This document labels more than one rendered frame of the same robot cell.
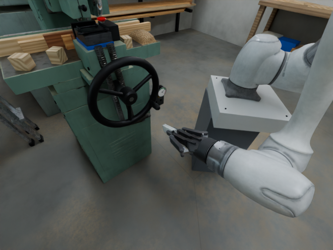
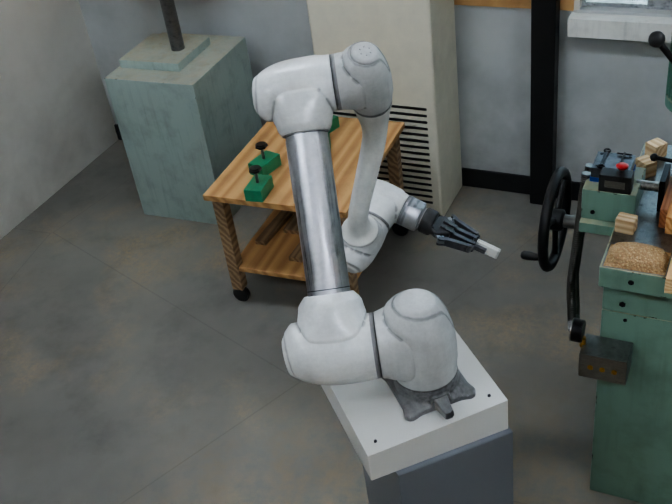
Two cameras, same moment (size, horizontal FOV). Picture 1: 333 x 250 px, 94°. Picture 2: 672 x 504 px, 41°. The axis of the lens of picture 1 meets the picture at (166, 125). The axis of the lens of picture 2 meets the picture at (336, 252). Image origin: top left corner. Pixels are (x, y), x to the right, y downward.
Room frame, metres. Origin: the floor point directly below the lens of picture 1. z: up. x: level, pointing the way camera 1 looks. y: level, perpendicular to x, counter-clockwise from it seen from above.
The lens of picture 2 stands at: (2.21, -1.02, 2.27)
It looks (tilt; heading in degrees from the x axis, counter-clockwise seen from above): 36 degrees down; 163
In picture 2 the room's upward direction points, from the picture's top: 8 degrees counter-clockwise
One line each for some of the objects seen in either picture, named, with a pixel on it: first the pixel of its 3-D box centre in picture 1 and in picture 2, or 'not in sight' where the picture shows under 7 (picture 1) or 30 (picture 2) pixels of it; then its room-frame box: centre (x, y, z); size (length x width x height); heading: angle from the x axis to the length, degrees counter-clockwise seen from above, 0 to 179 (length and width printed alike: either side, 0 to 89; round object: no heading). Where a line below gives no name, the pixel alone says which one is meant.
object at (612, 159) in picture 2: (98, 32); (613, 169); (0.58, 0.25, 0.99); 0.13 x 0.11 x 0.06; 133
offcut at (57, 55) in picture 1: (57, 55); (645, 166); (0.52, 0.40, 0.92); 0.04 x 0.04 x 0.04; 89
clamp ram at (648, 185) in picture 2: (89, 36); (651, 186); (0.64, 0.32, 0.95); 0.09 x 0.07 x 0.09; 133
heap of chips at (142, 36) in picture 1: (141, 34); (637, 253); (0.82, 0.15, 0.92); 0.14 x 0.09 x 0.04; 43
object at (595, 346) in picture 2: (153, 95); (604, 359); (0.80, 0.10, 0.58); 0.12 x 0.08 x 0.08; 43
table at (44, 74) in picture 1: (96, 58); (646, 211); (0.64, 0.32, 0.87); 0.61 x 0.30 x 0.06; 133
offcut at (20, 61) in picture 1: (22, 61); (656, 148); (0.46, 0.48, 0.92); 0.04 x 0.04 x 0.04; 6
